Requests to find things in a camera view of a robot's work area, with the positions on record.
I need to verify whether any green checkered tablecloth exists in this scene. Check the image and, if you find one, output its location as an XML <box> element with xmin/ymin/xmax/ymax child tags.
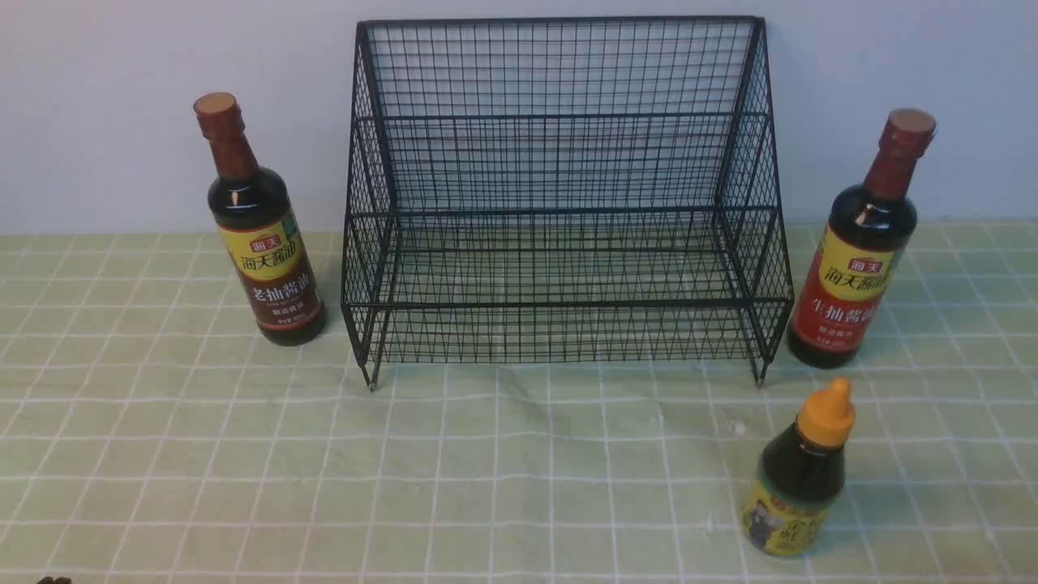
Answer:
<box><xmin>1</xmin><ymin>223</ymin><xmax>1037</xmax><ymax>583</ymax></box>

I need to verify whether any soy sauce bottle red label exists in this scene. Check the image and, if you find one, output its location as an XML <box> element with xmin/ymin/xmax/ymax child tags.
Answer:
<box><xmin>787</xmin><ymin>108</ymin><xmax>937</xmax><ymax>369</ymax></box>

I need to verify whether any black wire mesh shelf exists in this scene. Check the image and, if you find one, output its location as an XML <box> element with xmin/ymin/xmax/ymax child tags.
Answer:
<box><xmin>340</xmin><ymin>15</ymin><xmax>794</xmax><ymax>389</ymax></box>

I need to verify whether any small bottle orange cap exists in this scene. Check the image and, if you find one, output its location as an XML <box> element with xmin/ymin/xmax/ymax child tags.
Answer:
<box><xmin>739</xmin><ymin>378</ymin><xmax>856</xmax><ymax>557</ymax></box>

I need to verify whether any dark soy sauce bottle brown label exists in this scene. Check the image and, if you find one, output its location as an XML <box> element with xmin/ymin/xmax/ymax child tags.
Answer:
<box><xmin>193</xmin><ymin>92</ymin><xmax>326</xmax><ymax>346</ymax></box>

